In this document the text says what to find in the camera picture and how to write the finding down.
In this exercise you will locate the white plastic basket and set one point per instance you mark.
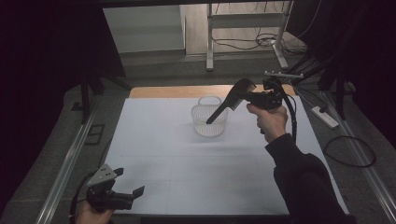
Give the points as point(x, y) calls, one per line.
point(202, 124)

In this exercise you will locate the aluminium rail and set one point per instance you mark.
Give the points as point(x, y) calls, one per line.
point(362, 158)
point(67, 168)

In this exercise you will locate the black curtain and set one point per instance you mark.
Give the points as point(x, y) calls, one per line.
point(46, 62)
point(367, 46)

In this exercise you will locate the black plug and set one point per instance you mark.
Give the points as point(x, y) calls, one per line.
point(323, 109)

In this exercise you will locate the white table cover sheet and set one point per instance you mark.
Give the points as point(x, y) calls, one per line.
point(186, 171)

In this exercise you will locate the person's right hand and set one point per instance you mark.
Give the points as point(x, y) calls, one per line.
point(271, 121)

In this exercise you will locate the black comb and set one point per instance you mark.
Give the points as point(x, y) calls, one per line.
point(232, 99)

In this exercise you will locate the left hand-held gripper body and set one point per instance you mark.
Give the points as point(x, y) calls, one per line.
point(102, 196)

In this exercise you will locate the white metal desk frame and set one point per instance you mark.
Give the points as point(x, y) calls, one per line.
point(210, 46)

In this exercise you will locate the white power strip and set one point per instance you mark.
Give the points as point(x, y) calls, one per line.
point(325, 117)

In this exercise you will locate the black stand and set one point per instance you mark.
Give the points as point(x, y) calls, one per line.
point(84, 102)
point(341, 99)

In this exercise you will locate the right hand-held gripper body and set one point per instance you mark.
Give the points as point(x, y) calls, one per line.
point(271, 96)

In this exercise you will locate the person's left hand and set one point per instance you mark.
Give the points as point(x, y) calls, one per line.
point(90, 216)

